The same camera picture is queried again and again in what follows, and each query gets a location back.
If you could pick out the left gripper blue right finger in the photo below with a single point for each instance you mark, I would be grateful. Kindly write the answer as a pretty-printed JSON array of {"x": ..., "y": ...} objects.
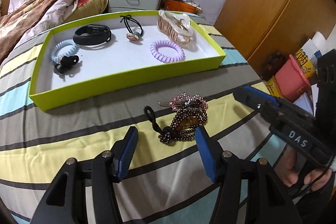
[{"x": 211, "y": 154}]

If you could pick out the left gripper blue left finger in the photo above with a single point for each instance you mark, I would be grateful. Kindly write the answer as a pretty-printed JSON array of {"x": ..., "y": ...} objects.
[{"x": 123, "y": 151}]

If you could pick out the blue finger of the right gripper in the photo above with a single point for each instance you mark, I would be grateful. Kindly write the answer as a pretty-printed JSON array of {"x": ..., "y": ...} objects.
[
  {"x": 261, "y": 94},
  {"x": 248, "y": 100}
]

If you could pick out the pink rhinestone hair clip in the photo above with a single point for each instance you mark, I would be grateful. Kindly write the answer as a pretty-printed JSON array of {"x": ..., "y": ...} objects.
[{"x": 183, "y": 101}]

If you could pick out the pearl translucent claw hair clip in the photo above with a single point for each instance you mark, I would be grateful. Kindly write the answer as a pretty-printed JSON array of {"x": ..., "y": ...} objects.
[{"x": 177, "y": 27}]

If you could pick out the black elastic with teal bead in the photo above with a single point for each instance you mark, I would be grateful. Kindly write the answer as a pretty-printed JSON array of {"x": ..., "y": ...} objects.
[{"x": 134, "y": 28}]

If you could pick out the black smart wristband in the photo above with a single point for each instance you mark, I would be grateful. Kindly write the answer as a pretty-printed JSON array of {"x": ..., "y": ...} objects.
[{"x": 92, "y": 35}]

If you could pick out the yellow tin box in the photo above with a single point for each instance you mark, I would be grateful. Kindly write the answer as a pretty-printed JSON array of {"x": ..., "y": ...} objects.
[{"x": 273, "y": 88}]

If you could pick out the pink plastic bucket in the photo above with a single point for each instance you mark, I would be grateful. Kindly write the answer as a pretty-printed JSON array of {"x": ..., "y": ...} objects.
[{"x": 291, "y": 80}]

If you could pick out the striped mattress cover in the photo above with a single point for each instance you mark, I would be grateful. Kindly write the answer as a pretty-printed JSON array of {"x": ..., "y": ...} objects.
[{"x": 165, "y": 184}]

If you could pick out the large wooden closet door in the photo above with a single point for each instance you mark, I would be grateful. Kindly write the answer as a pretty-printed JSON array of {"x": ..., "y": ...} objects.
[{"x": 260, "y": 28}]

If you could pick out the green shallow tray box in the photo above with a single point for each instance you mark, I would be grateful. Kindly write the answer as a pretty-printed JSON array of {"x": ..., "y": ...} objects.
[{"x": 116, "y": 64}]

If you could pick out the orange storage box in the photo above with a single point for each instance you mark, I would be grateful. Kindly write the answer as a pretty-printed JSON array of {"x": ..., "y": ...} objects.
[{"x": 182, "y": 6}]

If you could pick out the yellow pillow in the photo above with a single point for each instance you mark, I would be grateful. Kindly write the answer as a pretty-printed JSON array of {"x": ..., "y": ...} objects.
[{"x": 87, "y": 8}]

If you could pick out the white floral duvet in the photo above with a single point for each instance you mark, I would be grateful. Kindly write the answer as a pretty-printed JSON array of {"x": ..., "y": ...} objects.
[{"x": 53, "y": 17}]

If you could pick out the brown fleece blanket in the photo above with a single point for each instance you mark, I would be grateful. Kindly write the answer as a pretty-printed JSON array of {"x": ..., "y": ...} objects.
[{"x": 15, "y": 24}]

